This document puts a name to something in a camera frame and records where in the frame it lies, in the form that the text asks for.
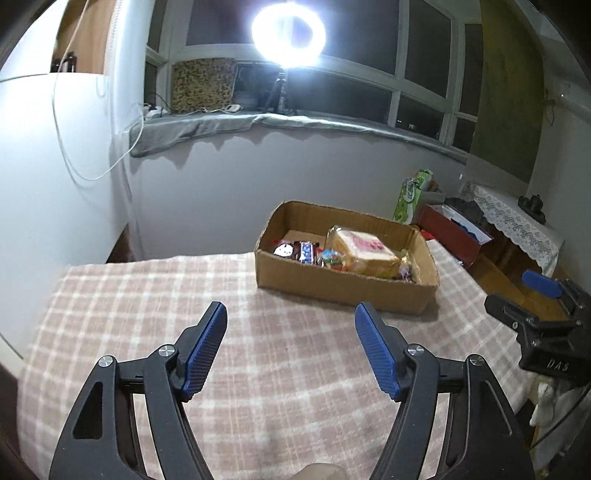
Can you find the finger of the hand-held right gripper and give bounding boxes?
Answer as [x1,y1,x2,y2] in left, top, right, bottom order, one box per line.
[522,270,591,319]
[485,294,578,344]

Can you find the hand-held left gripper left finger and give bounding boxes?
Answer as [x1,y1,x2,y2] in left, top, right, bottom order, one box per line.
[48,301,229,480]

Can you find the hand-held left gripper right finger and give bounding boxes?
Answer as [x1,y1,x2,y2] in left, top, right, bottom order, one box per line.
[355,302,536,480]

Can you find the cardboard box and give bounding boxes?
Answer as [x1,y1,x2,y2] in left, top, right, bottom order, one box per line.
[254,200,440,316]

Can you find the bagged sliced bread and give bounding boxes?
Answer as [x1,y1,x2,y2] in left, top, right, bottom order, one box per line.
[325,225,402,279]

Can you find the round colourful snack packet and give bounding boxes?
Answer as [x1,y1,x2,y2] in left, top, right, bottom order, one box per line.
[318,248,347,271]

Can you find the brown chocolate bar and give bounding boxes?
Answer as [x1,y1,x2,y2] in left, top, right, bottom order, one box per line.
[293,240,321,265]

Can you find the person's left hand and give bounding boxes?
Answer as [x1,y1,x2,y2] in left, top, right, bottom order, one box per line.
[295,464,347,480]

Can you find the white lace cloth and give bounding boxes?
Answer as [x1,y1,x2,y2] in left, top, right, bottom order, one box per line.
[462,182,566,278]

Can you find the dark small object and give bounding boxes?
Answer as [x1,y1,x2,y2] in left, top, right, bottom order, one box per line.
[517,194,548,224]

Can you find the red box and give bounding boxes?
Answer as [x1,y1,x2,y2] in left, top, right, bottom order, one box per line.
[418,203,495,268]

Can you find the green tissue pack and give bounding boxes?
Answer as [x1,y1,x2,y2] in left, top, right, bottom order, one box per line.
[392,169,437,224]

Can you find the grey windowsill cloth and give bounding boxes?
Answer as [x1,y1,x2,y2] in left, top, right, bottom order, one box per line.
[129,111,469,164]

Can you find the leopard print cushion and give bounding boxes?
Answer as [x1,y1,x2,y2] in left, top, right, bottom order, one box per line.
[171,58,238,114]

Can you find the black light stand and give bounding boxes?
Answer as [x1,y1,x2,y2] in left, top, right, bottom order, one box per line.
[263,69,296,114]

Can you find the window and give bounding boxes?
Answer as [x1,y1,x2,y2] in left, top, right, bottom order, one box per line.
[145,0,483,153]

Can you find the wooden cabinet panel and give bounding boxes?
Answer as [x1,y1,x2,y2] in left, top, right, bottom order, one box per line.
[51,0,116,75]

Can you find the white cable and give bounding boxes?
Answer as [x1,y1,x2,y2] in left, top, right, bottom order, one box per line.
[51,0,146,182]

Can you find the ring light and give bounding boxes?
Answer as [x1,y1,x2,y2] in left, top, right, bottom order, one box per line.
[250,0,328,65]

